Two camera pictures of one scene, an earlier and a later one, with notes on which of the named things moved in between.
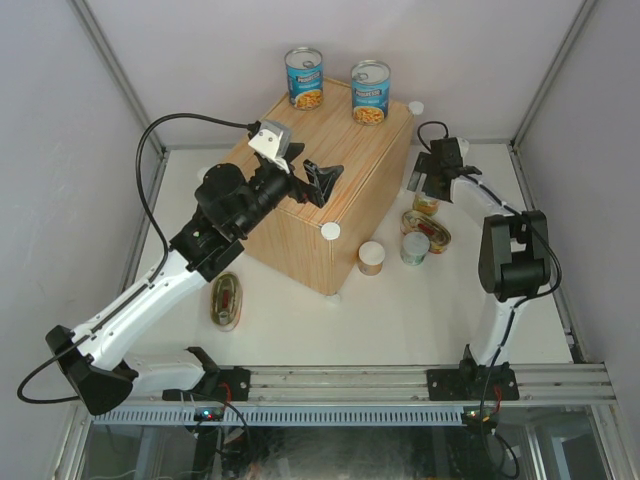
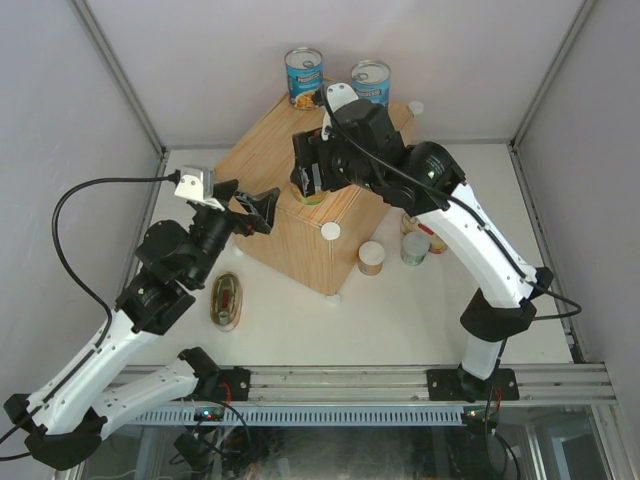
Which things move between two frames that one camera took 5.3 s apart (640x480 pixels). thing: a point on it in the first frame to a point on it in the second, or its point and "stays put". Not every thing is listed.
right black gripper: x=422 y=168 to x=309 y=151
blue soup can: x=304 y=68 stays put
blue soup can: x=370 y=82 stays put
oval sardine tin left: x=226 y=301 stays put
